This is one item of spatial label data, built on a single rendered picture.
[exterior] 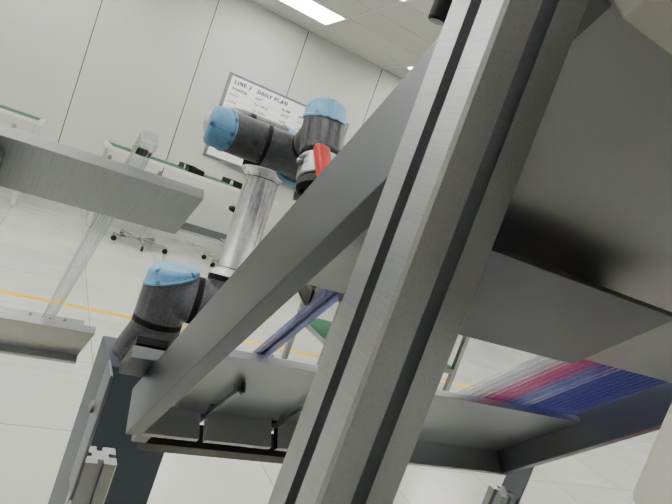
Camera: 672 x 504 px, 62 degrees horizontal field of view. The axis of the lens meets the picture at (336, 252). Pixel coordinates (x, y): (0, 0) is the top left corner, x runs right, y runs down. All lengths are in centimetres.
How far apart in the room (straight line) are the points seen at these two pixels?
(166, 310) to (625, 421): 94
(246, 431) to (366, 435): 62
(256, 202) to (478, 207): 116
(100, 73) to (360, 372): 715
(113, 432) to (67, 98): 616
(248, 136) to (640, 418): 78
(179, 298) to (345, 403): 110
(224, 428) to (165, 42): 678
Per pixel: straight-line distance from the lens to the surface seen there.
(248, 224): 137
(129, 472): 147
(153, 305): 134
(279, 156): 103
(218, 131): 101
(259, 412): 84
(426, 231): 23
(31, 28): 737
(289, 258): 43
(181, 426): 82
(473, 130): 23
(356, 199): 36
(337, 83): 806
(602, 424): 103
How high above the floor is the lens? 106
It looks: 5 degrees down
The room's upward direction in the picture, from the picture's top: 20 degrees clockwise
